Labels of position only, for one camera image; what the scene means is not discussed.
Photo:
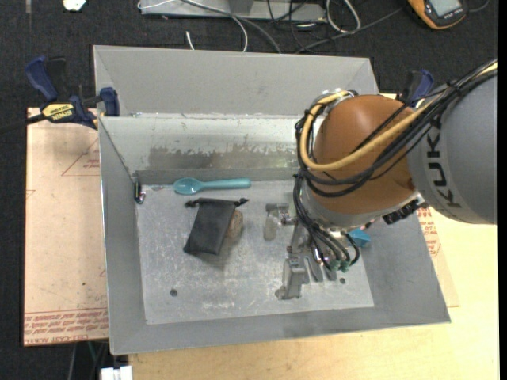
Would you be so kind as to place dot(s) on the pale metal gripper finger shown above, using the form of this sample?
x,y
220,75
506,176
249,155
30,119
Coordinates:
x,y
276,210
294,279

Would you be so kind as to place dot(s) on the blue wedge-shaped block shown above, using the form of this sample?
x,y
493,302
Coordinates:
x,y
359,237

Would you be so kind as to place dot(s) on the grey metal bin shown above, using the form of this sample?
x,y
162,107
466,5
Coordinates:
x,y
222,283

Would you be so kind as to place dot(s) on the teal plastic spoon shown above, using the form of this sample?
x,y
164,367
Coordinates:
x,y
189,185

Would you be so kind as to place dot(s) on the brown cardboard board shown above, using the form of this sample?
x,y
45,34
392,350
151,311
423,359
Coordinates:
x,y
63,228

